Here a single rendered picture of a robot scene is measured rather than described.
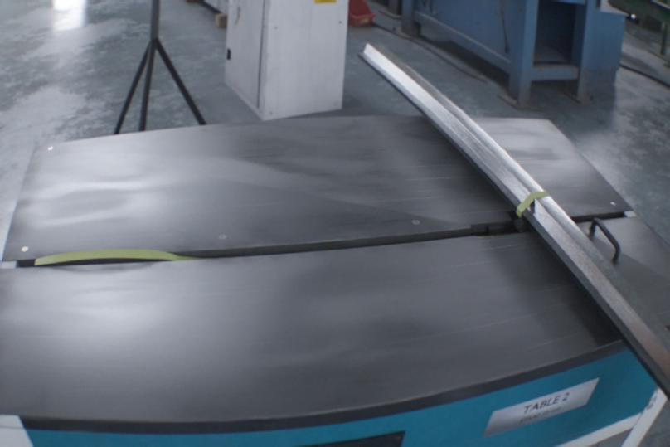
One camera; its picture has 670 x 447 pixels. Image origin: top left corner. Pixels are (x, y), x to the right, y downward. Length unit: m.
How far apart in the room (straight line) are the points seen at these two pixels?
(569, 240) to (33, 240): 0.64
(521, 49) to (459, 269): 2.57
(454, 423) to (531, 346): 0.11
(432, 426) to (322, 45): 2.25
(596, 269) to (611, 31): 3.49
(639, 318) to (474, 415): 0.21
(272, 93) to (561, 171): 1.87
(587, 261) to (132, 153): 0.63
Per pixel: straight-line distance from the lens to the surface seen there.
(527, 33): 3.25
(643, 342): 0.70
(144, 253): 0.75
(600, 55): 4.13
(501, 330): 0.69
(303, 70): 2.77
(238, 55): 2.97
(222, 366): 0.62
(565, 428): 0.82
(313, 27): 2.72
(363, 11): 4.35
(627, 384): 0.84
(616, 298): 0.72
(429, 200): 0.88
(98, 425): 0.59
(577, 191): 1.00
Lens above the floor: 1.17
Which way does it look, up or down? 32 degrees down
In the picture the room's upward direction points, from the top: 4 degrees clockwise
